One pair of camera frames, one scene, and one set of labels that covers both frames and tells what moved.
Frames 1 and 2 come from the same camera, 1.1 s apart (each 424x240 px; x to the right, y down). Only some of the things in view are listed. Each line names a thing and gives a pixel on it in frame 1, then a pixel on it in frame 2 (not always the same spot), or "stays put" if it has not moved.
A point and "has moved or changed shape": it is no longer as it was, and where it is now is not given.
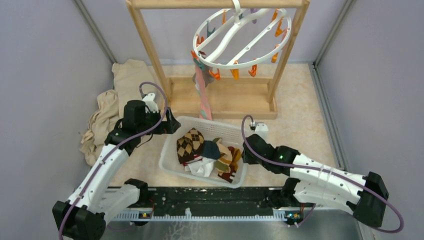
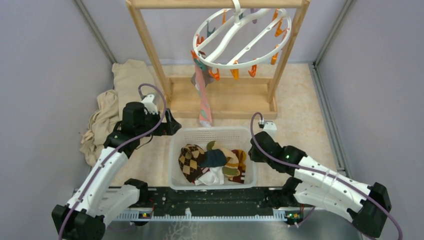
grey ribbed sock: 207,77 stays put
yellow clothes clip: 235,72 stays put
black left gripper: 169,126 stays put
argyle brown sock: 189,145 -> 190,160
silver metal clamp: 150,105 stays put
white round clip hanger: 233,39 stays put
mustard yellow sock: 234,164 has moved or changed shape
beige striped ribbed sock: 223,164 has moved or changed shape
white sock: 203,168 -> 215,174
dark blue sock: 211,150 -> 215,158
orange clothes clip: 216,75 stays put
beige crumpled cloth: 133,81 stays put
